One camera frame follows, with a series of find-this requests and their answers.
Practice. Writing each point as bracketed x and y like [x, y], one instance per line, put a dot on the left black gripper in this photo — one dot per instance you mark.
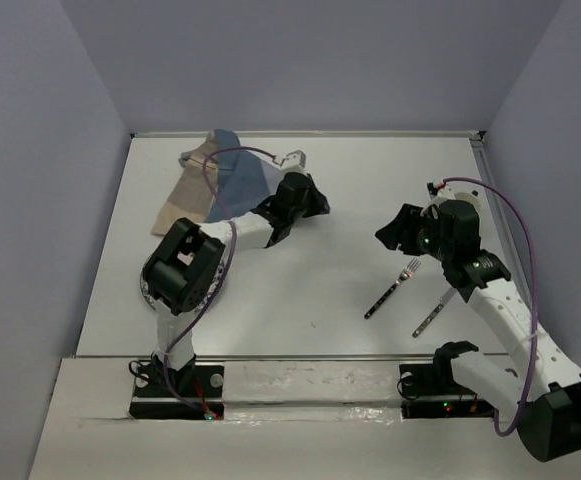
[314, 198]

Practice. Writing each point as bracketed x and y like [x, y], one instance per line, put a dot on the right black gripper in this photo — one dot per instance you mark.
[402, 228]

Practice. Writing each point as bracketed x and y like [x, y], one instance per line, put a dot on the blue beige checked cloth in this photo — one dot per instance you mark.
[218, 181]

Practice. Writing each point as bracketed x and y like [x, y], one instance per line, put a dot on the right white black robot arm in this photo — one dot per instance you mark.
[541, 400]

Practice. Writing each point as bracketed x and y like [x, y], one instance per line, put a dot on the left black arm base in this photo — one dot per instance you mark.
[195, 393]

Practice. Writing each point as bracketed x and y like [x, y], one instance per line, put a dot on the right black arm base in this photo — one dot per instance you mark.
[425, 397]

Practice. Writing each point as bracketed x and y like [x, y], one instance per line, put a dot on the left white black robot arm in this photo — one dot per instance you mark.
[189, 266]

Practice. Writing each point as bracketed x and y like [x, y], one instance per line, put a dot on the silver fork black handle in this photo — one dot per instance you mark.
[404, 275]

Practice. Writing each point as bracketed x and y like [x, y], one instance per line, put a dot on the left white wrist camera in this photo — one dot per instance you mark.
[294, 161]

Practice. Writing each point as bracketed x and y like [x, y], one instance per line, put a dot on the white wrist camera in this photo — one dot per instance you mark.
[441, 192]
[294, 161]

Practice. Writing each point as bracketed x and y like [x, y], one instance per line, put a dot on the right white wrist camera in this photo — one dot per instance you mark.
[441, 192]

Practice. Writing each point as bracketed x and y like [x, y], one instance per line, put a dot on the silver knife black handle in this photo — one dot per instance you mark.
[441, 304]

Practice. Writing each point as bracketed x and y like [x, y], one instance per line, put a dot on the aluminium table rail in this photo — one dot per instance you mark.
[498, 209]

